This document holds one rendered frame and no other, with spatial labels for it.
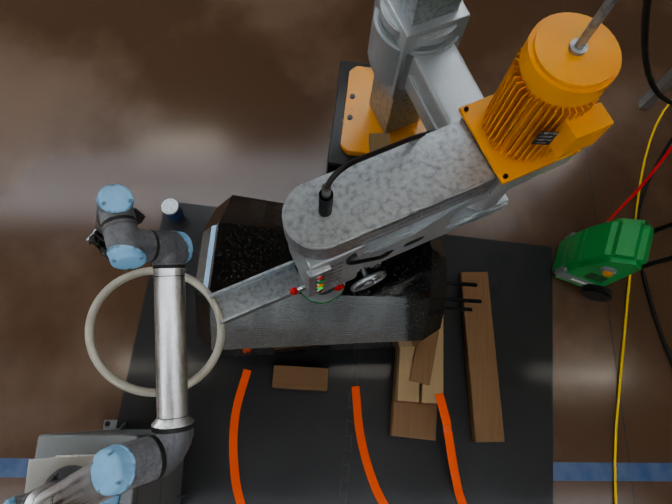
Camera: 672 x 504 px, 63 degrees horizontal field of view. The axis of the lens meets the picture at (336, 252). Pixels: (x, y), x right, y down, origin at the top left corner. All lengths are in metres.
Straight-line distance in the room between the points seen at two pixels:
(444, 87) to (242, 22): 2.28
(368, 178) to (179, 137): 2.22
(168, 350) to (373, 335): 1.22
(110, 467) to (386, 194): 1.04
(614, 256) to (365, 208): 1.83
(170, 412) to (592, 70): 1.38
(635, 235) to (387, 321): 1.40
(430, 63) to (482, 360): 1.74
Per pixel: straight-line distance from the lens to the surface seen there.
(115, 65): 4.12
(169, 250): 1.57
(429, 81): 2.14
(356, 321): 2.52
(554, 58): 1.49
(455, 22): 2.19
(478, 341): 3.25
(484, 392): 3.23
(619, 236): 3.21
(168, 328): 1.58
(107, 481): 1.57
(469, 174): 1.73
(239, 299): 2.19
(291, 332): 2.56
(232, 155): 3.60
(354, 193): 1.64
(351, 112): 2.81
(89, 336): 2.09
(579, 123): 1.59
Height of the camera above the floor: 3.18
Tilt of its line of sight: 73 degrees down
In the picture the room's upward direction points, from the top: 8 degrees clockwise
